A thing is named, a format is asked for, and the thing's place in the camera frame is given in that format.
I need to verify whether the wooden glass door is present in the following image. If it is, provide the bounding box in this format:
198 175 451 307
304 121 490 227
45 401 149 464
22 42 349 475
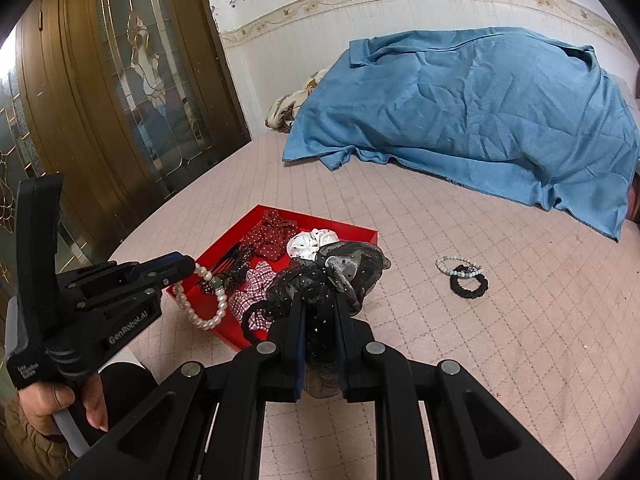
0 0 251 281

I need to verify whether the red box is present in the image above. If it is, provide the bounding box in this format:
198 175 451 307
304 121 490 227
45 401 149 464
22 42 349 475
165 204 379 352

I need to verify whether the black wavy hair tie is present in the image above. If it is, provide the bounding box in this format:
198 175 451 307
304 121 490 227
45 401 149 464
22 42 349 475
241 301 273 335
449 272 487 301

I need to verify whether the floral blanket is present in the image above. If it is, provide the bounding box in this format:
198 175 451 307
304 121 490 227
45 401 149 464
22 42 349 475
265 67 331 133

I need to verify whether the white cherry print scrunchie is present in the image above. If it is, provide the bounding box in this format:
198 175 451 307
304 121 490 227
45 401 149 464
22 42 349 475
286 228 336 262

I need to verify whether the small bead bracelet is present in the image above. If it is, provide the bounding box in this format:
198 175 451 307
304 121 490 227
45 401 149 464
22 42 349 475
436 256 483 277

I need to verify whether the red plaid scrunchie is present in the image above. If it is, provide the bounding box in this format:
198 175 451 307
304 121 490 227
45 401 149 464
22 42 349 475
229 260 278 331

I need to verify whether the black lace bow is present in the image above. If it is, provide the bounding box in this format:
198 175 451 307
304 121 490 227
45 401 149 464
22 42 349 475
200 250 257 296

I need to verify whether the black tulle scrunchie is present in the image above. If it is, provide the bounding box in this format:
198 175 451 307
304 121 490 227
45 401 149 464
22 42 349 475
265 241 392 397

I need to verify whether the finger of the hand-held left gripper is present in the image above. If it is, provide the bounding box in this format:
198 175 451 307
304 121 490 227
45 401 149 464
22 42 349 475
132 253 197 290

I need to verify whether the red polka dot scrunchie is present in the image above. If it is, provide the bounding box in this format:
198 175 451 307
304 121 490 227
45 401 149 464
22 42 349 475
245 210 298 261

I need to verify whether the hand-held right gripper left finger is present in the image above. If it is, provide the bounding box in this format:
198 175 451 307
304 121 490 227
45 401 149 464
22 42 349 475
75 292 307 480

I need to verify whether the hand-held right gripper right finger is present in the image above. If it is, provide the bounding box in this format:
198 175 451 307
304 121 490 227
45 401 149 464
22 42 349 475
334 294 576 480

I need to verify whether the large pearl bracelet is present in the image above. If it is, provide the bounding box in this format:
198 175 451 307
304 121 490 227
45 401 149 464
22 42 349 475
171 262 229 332

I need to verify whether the person's left hand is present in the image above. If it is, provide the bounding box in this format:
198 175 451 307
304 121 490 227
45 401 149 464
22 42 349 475
15 374 109 433

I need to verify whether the black hair clip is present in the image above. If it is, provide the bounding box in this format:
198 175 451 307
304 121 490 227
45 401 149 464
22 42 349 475
215 242 253 281

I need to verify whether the blue cloth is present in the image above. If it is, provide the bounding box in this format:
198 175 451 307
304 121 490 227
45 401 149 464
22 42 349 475
282 27 640 243

